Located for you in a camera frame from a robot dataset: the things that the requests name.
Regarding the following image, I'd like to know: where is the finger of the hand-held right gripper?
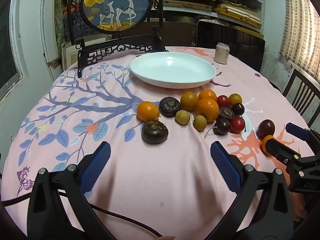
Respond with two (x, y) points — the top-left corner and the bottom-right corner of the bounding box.
(286, 122), (320, 155)
(264, 137), (302, 167)

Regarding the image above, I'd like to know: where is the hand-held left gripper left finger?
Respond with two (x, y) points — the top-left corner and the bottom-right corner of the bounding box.
(27, 141), (118, 240)

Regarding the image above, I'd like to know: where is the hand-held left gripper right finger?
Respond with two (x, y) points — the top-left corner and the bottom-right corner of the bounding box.
(207, 141), (296, 240)

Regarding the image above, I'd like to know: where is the small orange kumquat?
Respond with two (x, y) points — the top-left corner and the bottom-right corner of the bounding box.
(261, 135), (274, 156)

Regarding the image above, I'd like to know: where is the large dark purple plum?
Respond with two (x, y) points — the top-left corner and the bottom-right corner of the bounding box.
(257, 119), (276, 140)

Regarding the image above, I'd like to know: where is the dark cherry with stem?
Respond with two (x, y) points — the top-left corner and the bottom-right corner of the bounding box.
(204, 118), (231, 139)

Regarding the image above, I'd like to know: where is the red cherry tomato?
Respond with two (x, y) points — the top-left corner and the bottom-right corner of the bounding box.
(217, 95), (230, 107)
(230, 117), (246, 133)

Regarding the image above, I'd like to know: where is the dark brown water chestnut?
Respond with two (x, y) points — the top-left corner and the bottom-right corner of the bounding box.
(159, 97), (181, 118)
(141, 120), (169, 145)

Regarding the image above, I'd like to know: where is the yellow cherry tomato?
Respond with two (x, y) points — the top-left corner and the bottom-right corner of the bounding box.
(228, 93), (242, 105)

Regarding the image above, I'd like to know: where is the yellow-orange round kumquat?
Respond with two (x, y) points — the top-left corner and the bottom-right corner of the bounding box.
(180, 92), (199, 111)

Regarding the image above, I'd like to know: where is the orange oval kumquat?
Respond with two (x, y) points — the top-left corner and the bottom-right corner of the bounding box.
(136, 101), (160, 122)

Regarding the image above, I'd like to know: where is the white round plate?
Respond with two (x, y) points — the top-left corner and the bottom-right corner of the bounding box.
(130, 52), (216, 89)

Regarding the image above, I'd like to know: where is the person's right hand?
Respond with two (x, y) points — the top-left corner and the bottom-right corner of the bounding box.
(291, 192), (308, 222)

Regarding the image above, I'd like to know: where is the dark wooden chair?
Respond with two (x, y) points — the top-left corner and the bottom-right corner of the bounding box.
(282, 68), (320, 128)

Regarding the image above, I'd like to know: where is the tan longan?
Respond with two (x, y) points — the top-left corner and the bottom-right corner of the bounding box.
(193, 115), (208, 132)
(175, 110), (188, 125)

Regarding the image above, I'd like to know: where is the small dark water chestnut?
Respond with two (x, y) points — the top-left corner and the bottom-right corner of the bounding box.
(219, 107), (235, 121)

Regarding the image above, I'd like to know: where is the orange mandarin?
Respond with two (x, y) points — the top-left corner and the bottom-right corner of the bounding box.
(198, 89), (217, 102)
(196, 98), (220, 123)

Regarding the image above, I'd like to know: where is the pink printed tablecloth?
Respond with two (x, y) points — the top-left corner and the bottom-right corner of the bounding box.
(1, 46), (316, 240)

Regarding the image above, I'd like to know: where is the pale pink drink can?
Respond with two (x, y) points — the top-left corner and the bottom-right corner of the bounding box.
(214, 42), (230, 65)

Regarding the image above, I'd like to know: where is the white framed window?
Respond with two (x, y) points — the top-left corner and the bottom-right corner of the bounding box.
(0, 0), (27, 102)

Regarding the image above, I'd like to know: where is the stack of bamboo-edged frames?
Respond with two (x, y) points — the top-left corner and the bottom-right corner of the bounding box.
(162, 0), (264, 33)

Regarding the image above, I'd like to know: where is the round deer screen black stand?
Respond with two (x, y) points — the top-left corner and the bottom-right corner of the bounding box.
(65, 0), (167, 78)

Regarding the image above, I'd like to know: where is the black cable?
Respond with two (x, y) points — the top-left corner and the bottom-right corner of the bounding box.
(1, 194), (163, 238)

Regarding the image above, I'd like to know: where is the leaning pale picture frame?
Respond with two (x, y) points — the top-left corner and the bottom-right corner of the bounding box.
(61, 36), (112, 72)

